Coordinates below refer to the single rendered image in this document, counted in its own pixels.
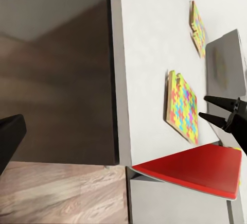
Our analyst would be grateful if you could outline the toy box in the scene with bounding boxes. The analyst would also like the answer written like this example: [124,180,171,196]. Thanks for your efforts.
[206,29,247,150]

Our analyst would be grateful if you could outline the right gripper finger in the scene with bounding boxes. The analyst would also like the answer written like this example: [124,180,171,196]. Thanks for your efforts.
[204,96,240,112]
[198,112,227,130]

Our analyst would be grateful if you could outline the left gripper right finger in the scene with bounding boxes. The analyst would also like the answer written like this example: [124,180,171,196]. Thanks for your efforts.
[231,114,247,155]

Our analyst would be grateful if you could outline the jigsaw puzzle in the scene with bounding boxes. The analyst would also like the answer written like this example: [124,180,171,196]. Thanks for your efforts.
[166,70,198,146]
[191,1,205,60]

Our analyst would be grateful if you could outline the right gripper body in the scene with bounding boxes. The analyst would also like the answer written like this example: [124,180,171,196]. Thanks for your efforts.
[224,100,247,133]

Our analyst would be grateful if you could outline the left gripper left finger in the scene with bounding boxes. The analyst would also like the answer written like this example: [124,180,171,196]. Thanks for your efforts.
[0,114,27,175]

